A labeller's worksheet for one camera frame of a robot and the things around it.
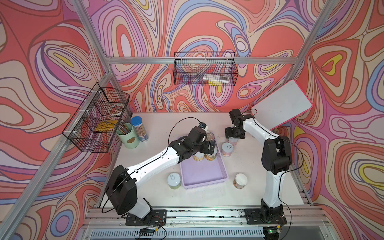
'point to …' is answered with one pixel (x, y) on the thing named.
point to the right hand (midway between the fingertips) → (233, 139)
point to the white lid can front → (227, 148)
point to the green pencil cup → (127, 135)
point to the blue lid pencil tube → (137, 122)
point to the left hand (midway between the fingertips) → (210, 143)
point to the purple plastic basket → (196, 174)
